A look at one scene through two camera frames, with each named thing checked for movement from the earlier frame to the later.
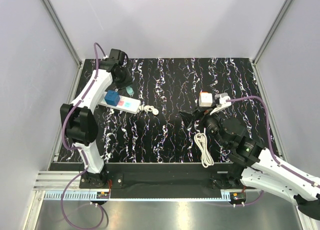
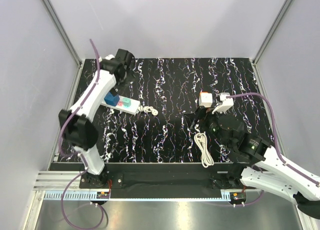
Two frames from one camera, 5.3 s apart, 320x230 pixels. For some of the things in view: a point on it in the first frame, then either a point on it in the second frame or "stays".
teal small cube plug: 129,90 → 126,102
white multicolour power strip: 126,104 stays
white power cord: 206,158 stays
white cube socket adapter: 205,99 stays
